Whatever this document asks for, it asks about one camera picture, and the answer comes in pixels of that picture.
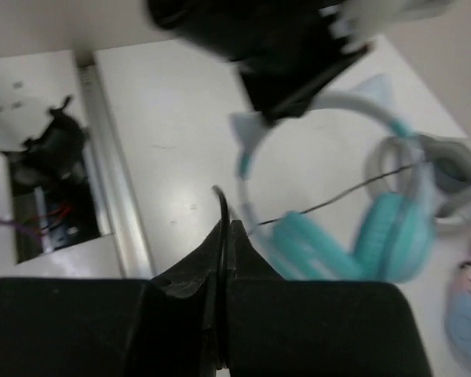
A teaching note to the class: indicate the pink blue cat-ear headphones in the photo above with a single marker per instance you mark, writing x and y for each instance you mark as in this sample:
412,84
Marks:
457,320

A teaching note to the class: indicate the grey white headphones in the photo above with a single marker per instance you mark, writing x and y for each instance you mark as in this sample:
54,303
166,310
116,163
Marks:
451,161

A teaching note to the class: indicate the teal cat-ear headphones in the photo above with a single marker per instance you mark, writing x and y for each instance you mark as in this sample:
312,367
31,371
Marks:
302,190

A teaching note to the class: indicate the aluminium front rail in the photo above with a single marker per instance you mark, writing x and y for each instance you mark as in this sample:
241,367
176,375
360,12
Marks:
117,206

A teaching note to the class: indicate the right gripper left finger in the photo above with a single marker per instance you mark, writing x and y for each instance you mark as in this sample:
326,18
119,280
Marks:
165,326

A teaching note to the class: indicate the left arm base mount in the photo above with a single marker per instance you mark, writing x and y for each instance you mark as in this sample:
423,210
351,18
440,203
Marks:
53,205

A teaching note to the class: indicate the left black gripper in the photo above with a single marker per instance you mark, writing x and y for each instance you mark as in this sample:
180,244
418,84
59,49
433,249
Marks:
294,48

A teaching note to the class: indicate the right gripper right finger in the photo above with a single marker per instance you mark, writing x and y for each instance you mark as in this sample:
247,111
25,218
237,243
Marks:
278,327

